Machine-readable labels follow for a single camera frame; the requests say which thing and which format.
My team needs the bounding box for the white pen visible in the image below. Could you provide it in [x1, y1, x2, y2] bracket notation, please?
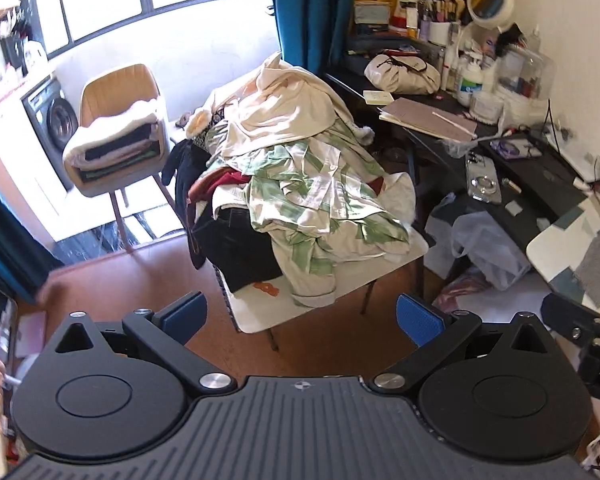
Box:
[431, 110, 476, 136]

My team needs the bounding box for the grey-green folded garment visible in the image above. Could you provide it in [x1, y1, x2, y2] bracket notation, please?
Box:
[80, 160, 162, 184]

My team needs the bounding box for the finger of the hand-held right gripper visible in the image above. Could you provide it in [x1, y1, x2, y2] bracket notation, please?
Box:
[541, 292, 600, 341]

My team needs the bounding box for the pink patterned cloth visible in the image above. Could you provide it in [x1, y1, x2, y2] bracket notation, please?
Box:
[432, 270, 492, 313]

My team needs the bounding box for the tan chair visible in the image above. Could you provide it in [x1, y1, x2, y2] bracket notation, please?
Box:
[62, 63, 181, 253]

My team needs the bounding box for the white cabinet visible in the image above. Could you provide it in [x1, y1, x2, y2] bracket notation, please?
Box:
[0, 102, 66, 201]

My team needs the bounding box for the red garment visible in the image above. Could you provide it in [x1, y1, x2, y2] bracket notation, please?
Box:
[187, 167, 253, 206]

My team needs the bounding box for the round white vanity mirror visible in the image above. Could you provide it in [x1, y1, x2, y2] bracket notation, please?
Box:
[450, 0, 515, 68]

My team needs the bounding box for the clear plastic bag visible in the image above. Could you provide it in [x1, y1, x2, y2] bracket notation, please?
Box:
[425, 195, 531, 291]

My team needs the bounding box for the white pump bottle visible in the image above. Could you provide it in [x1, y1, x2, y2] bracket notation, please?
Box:
[455, 52, 483, 107]

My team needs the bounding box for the white cloth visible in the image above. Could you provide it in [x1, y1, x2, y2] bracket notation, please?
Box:
[379, 172, 419, 227]

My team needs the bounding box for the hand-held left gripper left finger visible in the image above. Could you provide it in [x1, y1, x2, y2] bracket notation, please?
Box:
[42, 291, 236, 396]

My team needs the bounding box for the white folding table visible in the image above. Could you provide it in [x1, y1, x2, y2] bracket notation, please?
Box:
[212, 225, 431, 353]

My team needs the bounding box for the grey box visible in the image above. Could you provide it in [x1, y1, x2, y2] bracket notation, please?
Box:
[354, 1, 392, 26]

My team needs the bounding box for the geometric patterned table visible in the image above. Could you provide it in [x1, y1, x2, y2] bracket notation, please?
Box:
[526, 180, 600, 321]

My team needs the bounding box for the clear lidded cosmetics organizer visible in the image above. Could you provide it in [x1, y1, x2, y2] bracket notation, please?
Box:
[495, 42, 556, 123]

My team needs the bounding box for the black washing machine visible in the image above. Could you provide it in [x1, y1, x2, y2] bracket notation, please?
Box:
[21, 76, 79, 191]

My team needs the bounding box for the bunch of makeup brushes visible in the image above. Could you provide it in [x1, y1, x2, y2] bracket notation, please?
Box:
[417, 0, 473, 23]

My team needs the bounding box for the white brush holder cup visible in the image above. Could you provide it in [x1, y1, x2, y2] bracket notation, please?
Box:
[426, 20, 462, 47]

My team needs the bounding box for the green white striped garment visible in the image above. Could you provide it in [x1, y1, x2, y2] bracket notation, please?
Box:
[247, 125, 413, 308]

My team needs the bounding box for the black desk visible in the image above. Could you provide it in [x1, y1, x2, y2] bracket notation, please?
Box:
[325, 50, 600, 291]

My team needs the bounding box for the white drawstring bag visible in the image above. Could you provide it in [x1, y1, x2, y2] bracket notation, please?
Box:
[364, 53, 442, 96]

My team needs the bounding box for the fluffy cream trimmed garment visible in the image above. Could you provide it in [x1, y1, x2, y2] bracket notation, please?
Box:
[184, 109, 215, 140]

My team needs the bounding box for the white detergent jug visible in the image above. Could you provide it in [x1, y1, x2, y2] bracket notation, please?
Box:
[22, 40, 48, 70]

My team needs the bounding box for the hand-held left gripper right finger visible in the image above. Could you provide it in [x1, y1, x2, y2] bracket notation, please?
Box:
[369, 294, 558, 393]

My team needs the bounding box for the black folded garment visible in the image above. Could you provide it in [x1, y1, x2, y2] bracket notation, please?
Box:
[82, 125, 153, 158]

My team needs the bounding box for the mauve notebook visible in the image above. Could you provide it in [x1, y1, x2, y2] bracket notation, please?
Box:
[378, 96, 481, 142]

